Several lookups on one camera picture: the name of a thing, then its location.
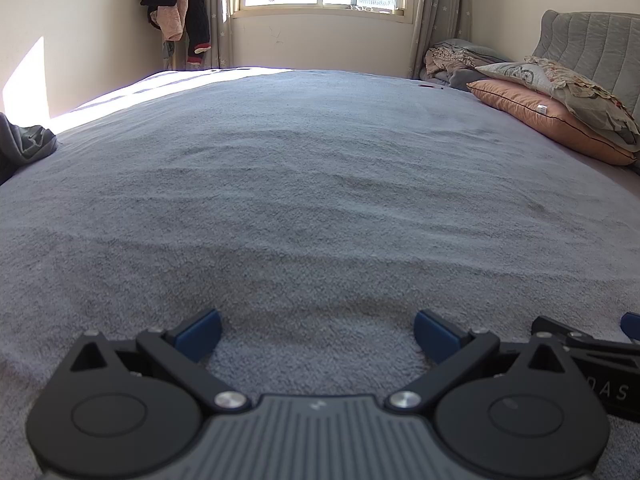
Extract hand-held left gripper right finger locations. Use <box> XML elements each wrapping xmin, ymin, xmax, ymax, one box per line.
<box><xmin>384</xmin><ymin>310</ymin><xmax>576</xmax><ymax>415</ymax></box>

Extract folded bedding pile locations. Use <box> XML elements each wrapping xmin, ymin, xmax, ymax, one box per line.
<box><xmin>419</xmin><ymin>39</ymin><xmax>516</xmax><ymax>93</ymax></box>

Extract grey patterned ruffled pillow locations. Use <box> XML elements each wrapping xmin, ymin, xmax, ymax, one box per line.
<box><xmin>475</xmin><ymin>56</ymin><xmax>640</xmax><ymax>153</ymax></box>

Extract pink hanging garment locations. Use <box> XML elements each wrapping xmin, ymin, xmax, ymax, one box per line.
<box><xmin>148</xmin><ymin>0</ymin><xmax>190</xmax><ymax>43</ymax></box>

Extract orange pillow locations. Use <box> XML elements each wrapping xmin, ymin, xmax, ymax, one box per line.
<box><xmin>466</xmin><ymin>78</ymin><xmax>638</xmax><ymax>167</ymax></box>

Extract grey padded headboard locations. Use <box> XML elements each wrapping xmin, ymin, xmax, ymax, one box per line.
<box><xmin>531</xmin><ymin>9</ymin><xmax>640</xmax><ymax>111</ymax></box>

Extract hanging clothes on rack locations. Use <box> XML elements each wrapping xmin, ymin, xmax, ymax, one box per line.
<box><xmin>140</xmin><ymin>0</ymin><xmax>212</xmax><ymax>68</ymax></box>

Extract grey star curtain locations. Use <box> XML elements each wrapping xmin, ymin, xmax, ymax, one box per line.
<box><xmin>192</xmin><ymin>0</ymin><xmax>241</xmax><ymax>70</ymax></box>
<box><xmin>409</xmin><ymin>0</ymin><xmax>473</xmax><ymax>79</ymax></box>

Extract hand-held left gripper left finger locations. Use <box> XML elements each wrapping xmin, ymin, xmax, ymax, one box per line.
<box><xmin>67</xmin><ymin>309</ymin><xmax>252</xmax><ymax>415</ymax></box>

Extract grey bed blanket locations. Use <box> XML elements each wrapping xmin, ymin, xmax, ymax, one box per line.
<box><xmin>0</xmin><ymin>66</ymin><xmax>640</xmax><ymax>480</ymax></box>

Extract dark grey garment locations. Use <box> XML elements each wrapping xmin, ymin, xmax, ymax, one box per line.
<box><xmin>0</xmin><ymin>111</ymin><xmax>60</xmax><ymax>183</ymax></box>

